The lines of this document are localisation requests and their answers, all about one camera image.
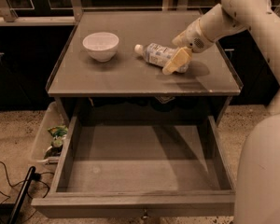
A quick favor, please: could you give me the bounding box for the open grey top drawer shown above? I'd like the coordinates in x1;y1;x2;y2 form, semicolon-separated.
32;118;235;218

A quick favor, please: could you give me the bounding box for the black bar on floor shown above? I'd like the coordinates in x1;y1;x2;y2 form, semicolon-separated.
7;166;36;224

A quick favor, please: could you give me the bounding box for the black cable on floor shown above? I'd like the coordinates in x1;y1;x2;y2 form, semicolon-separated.
0;161;55;224

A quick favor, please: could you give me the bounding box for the metal drawer knob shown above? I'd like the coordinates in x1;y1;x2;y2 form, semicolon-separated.
141;209;149;220

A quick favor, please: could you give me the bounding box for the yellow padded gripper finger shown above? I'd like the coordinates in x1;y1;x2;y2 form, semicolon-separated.
162;47;192;75
172;32;187;47

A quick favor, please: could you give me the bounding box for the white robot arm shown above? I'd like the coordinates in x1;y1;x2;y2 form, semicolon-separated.
162;0;280;224

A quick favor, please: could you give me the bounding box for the white ceramic bowl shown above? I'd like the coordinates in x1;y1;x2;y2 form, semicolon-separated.
82;32;119;62

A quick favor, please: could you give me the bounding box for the blue plastic bottle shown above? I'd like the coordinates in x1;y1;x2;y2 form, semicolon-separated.
134;43;178;68

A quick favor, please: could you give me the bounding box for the grey cabinet with flat top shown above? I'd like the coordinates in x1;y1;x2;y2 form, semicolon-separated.
47;10;242;117

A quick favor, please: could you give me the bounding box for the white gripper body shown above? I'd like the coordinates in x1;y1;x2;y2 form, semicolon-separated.
185;19;214;53

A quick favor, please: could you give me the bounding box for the metal frame railing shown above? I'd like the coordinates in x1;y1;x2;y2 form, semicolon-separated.
0;0;280;28

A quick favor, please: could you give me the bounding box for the green snack packet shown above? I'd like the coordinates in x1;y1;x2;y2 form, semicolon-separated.
44;125;68;159

